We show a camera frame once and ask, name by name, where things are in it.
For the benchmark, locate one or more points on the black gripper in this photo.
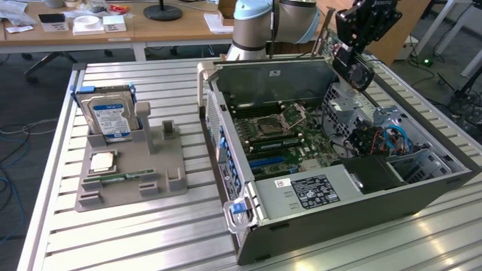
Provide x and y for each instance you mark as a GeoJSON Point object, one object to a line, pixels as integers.
{"type": "Point", "coordinates": [365, 19]}

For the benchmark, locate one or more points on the green graphics card black fan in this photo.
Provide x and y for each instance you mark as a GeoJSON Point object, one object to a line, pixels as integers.
{"type": "Point", "coordinates": [358, 73]}

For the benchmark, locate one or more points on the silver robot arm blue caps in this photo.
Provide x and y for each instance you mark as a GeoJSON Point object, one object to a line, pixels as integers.
{"type": "Point", "coordinates": [290, 22]}

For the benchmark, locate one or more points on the wooden cabinet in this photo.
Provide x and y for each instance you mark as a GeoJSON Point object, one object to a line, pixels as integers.
{"type": "Point", "coordinates": [406, 36]}

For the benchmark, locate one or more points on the white paper stack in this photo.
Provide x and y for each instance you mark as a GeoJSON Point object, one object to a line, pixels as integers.
{"type": "Point", "coordinates": [218, 25]}

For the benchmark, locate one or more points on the metal CPU socket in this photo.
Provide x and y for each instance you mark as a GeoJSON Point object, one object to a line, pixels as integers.
{"type": "Point", "coordinates": [269, 127]}

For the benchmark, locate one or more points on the green motherboard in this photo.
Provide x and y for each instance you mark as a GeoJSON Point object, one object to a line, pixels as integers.
{"type": "Point", "coordinates": [317, 146]}

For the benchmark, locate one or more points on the green RAM stick white label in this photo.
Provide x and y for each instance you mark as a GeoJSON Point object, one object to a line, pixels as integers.
{"type": "Point", "coordinates": [277, 144]}

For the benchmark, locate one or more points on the wooden office desk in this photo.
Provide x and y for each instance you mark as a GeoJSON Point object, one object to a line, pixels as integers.
{"type": "Point", "coordinates": [170, 31]}

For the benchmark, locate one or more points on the silver finned chipset heatsink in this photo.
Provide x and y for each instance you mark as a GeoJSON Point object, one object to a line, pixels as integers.
{"type": "Point", "coordinates": [311, 166]}

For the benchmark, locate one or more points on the black round lamp base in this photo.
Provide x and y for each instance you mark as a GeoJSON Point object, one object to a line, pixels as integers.
{"type": "Point", "coordinates": [162, 13]}

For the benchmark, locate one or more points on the metal disk bay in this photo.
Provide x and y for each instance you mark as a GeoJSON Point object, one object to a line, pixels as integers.
{"type": "Point", "coordinates": [422, 166]}

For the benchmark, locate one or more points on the blue expansion slot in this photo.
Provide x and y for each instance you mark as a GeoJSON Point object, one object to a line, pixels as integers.
{"type": "Point", "coordinates": [267, 161]}

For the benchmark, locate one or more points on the grey power supply unit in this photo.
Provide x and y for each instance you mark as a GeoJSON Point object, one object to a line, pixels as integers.
{"type": "Point", "coordinates": [319, 192]}

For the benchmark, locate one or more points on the small red items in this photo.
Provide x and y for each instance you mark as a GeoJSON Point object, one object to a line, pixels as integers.
{"type": "Point", "coordinates": [118, 9]}

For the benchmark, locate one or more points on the plain white box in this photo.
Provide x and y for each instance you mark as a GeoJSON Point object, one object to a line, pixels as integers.
{"type": "Point", "coordinates": [114, 24]}

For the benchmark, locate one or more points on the grey open PC case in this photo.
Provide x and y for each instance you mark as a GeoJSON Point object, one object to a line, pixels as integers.
{"type": "Point", "coordinates": [338, 226]}

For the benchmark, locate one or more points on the white tape roll box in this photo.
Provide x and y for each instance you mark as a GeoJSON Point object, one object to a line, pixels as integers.
{"type": "Point", "coordinates": [88, 26]}

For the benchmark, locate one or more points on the blue case latch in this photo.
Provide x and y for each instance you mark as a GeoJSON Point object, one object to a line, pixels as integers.
{"type": "Point", "coordinates": [236, 210]}

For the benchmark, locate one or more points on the hard disk blue carrier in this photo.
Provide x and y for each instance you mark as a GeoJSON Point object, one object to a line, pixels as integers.
{"type": "Point", "coordinates": [107, 118]}

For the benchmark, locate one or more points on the grey plastic parts rack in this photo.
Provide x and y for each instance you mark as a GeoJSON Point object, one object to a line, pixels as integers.
{"type": "Point", "coordinates": [150, 169]}

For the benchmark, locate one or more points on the black and white sign box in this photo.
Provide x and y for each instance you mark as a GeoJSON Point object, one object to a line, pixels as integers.
{"type": "Point", "coordinates": [54, 22]}

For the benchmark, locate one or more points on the office chair base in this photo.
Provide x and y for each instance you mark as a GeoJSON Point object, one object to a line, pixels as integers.
{"type": "Point", "coordinates": [48, 60]}

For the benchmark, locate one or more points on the silver CPU chip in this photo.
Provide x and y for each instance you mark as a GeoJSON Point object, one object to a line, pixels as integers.
{"type": "Point", "coordinates": [102, 162]}

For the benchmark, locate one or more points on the white paper card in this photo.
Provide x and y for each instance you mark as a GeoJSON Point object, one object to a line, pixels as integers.
{"type": "Point", "coordinates": [19, 28]}

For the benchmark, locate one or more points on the clear plastic bags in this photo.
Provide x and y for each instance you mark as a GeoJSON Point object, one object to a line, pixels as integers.
{"type": "Point", "coordinates": [15, 12]}

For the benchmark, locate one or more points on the white metal desk frame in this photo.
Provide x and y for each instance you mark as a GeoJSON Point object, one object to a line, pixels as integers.
{"type": "Point", "coordinates": [473, 64]}

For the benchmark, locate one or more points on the metal socket cover frame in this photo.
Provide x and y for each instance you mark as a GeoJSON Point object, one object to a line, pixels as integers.
{"type": "Point", "coordinates": [306, 113]}

